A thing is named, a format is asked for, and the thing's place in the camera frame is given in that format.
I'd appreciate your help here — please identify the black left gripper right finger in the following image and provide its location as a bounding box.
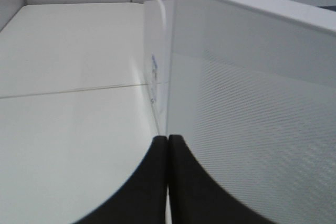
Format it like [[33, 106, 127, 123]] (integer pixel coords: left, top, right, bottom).
[[168, 135, 260, 223]]

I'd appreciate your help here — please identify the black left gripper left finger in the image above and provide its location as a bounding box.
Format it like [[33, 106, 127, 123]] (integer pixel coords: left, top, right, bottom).
[[76, 136, 168, 223]]

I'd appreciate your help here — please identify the white microwave door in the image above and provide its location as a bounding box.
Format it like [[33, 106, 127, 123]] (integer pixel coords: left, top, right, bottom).
[[166, 0, 335, 223]]

